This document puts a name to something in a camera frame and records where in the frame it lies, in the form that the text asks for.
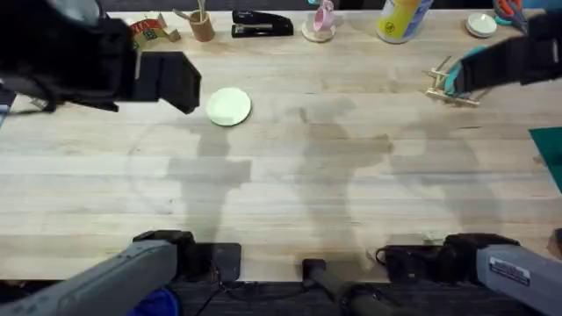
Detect red and green tape roll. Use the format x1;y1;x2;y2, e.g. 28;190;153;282
128;12;182;50

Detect wooden cup with utensils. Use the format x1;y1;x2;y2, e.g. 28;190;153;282
172;0;217;44

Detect pink cup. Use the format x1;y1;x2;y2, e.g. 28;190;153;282
312;0;336;33

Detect pale green plate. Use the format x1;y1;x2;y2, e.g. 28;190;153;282
205;86;253;128

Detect small wooden peg rack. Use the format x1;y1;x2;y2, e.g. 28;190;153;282
421;54;489;109

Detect black stapler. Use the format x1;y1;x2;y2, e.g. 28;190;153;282
230;9;295;40

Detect orange handled scissors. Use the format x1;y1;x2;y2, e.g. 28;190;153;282
491;0;530;35

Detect small white plate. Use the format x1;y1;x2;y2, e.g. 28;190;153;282
465;11;499;40

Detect teal plate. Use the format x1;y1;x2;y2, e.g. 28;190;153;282
443;45;489;97

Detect yellow and white bottle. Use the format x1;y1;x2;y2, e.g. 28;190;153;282
376;0;435;46

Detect blue object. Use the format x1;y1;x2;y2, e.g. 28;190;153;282
126;286;183;316

